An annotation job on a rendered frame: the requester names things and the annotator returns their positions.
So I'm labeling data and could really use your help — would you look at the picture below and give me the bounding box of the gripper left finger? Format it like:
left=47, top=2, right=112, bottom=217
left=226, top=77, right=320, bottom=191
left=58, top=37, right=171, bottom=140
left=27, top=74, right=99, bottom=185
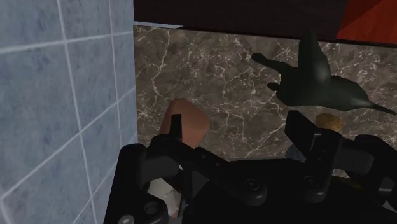
left=104, top=113, right=268, bottom=224

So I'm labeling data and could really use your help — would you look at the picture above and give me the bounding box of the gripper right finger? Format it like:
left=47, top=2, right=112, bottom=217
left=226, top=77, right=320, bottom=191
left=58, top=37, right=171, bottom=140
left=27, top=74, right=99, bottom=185
left=284, top=109, right=397, bottom=213

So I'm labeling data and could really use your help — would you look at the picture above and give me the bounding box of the yellow-brown round object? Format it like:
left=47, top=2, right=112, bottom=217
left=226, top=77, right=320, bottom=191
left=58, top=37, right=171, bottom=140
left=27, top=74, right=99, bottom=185
left=315, top=113, right=345, bottom=132

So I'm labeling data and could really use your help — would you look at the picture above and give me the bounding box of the brown and white bottle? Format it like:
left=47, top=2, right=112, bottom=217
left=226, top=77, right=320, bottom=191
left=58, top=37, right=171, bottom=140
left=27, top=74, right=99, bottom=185
left=145, top=98, right=211, bottom=218

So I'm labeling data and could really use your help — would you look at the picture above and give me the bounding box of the black bird figure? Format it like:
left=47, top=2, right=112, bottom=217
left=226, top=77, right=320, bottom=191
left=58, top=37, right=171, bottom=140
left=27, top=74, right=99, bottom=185
left=251, top=30, right=397, bottom=116

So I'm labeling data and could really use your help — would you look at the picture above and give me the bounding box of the red robot stand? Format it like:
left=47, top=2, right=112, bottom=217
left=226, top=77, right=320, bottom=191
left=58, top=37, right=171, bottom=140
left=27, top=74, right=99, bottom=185
left=336, top=0, right=397, bottom=45

